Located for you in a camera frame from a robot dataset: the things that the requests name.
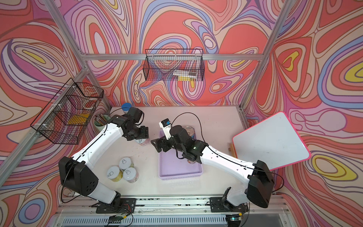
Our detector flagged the green cup with pencils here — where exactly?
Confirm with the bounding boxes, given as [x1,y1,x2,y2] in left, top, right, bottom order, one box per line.
[94,113,111,132]

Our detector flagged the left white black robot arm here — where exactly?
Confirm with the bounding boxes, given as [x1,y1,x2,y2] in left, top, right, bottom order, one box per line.
[58,107,149,204]

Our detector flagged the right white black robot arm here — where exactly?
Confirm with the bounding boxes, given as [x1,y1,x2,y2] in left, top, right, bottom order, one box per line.
[151,125,275,208]

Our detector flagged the black wire basket left wall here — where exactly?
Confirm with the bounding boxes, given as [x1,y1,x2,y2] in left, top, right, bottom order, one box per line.
[30,79,104,145]

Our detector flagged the black wire basket wall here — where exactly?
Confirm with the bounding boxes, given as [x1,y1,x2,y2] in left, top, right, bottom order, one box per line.
[143,48,205,81]
[30,79,104,145]

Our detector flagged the purple plastic perforated basket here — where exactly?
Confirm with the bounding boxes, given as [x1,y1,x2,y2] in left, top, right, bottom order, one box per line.
[158,127,204,181]

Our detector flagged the silver pull-tab can front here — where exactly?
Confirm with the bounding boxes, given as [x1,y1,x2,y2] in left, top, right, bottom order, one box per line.
[123,167,139,183]

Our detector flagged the wooden board stand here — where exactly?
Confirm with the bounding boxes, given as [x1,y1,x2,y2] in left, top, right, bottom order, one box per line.
[229,143,238,159]

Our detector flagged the items in back basket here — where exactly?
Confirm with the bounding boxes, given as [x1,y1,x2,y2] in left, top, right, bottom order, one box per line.
[173,70,198,81]

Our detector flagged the large blue label can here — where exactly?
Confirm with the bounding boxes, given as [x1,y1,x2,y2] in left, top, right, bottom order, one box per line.
[184,126,196,139]

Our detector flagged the yellow label pull-tab can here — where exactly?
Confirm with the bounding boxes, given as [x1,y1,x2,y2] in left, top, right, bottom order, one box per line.
[106,166,123,182]

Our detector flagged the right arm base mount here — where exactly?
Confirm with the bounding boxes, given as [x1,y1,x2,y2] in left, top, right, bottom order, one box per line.
[207,187,249,214]

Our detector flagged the clear tube blue lid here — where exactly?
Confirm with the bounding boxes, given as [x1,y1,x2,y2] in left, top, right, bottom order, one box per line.
[122,103,132,113]

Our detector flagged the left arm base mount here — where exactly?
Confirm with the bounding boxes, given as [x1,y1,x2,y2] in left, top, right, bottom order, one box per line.
[95,193,137,214]

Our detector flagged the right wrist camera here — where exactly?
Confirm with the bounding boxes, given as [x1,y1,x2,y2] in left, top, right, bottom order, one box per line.
[159,118,172,140]

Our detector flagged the white board pink frame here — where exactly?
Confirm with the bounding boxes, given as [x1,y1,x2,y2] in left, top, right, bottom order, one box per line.
[233,112,312,170]

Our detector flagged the black wire basket back wall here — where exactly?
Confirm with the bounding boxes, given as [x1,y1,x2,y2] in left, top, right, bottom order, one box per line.
[143,48,205,81]

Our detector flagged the aluminium rail front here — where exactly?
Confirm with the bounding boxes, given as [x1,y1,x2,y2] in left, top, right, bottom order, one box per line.
[48,195,297,227]

